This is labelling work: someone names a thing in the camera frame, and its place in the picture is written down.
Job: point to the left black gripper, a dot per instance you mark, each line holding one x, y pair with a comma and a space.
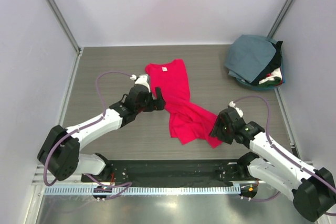
160, 102

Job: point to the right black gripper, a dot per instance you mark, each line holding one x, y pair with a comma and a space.
216, 131

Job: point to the red t shirt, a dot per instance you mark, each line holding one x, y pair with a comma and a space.
188, 121

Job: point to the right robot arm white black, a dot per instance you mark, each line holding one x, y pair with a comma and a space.
311, 190

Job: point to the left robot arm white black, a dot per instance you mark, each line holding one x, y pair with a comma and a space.
61, 151

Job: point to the green t shirt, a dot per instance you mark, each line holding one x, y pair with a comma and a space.
271, 84

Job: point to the grey blue t shirt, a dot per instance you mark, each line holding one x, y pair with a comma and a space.
249, 55

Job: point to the white t shirt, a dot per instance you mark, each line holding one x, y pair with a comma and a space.
275, 74

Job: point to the black t shirt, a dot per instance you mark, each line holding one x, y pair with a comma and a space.
275, 62

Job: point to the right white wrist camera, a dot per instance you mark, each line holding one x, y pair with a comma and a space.
233, 105

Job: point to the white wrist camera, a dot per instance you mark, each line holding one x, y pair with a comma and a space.
143, 80
233, 105

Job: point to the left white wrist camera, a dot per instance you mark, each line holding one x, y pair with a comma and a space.
143, 80

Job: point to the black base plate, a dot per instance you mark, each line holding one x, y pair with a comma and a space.
190, 173

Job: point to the white slotted cable duct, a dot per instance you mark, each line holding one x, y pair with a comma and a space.
139, 191

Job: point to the left aluminium frame post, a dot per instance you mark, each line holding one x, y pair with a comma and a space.
60, 19

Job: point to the aluminium frame post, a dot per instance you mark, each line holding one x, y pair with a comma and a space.
280, 17
60, 19

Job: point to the right aluminium frame post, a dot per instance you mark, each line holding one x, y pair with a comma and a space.
280, 17

